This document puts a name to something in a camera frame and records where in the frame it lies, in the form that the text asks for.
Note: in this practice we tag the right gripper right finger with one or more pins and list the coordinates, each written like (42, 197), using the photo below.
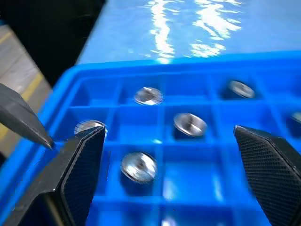
(272, 174)

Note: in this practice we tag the small metal nut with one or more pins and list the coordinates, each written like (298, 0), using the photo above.
(84, 124)

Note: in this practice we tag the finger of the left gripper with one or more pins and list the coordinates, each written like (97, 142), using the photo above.
(18, 115)

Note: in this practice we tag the blue plastic compartment tray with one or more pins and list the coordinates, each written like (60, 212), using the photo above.
(188, 169)

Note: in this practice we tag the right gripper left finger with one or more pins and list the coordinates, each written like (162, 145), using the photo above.
(80, 179)

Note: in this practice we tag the metal roller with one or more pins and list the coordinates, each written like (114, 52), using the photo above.
(148, 96)
(138, 167)
(190, 124)
(297, 117)
(242, 89)

